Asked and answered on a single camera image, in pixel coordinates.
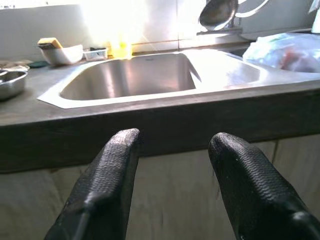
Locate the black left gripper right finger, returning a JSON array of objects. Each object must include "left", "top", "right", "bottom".
[{"left": 208, "top": 132, "right": 320, "bottom": 240}]

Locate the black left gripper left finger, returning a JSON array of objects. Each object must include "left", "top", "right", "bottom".
[{"left": 43, "top": 128, "right": 140, "bottom": 240}]

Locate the yellow sponge with dark scourer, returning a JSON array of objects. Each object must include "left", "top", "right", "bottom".
[{"left": 37, "top": 37, "right": 65, "bottom": 50}]

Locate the pale wooden counter cabinet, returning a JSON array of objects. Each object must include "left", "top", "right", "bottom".
[{"left": 0, "top": 138, "right": 320, "bottom": 240}]

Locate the white plastic bowl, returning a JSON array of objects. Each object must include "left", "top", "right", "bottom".
[{"left": 39, "top": 44, "right": 84, "bottom": 67}]

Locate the crumpled grey rag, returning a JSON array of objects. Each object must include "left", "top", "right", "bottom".
[{"left": 0, "top": 59, "right": 31, "bottom": 72}]

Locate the stainless steel sink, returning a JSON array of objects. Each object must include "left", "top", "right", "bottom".
[{"left": 36, "top": 48, "right": 320, "bottom": 110}]

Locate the steel dish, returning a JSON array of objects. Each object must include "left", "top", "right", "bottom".
[{"left": 0, "top": 69, "right": 29, "bottom": 102}]

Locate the clear plastic bag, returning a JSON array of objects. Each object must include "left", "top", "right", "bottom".
[{"left": 242, "top": 32, "right": 320, "bottom": 74}]

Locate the small steel bowl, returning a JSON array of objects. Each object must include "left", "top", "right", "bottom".
[{"left": 198, "top": 0, "right": 238, "bottom": 32}]

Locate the small clear plastic tray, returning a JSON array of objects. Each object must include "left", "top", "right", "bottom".
[{"left": 83, "top": 48, "right": 109, "bottom": 61}]

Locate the yellow dish soap bottle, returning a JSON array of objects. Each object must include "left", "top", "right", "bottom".
[{"left": 108, "top": 34, "right": 134, "bottom": 60}]

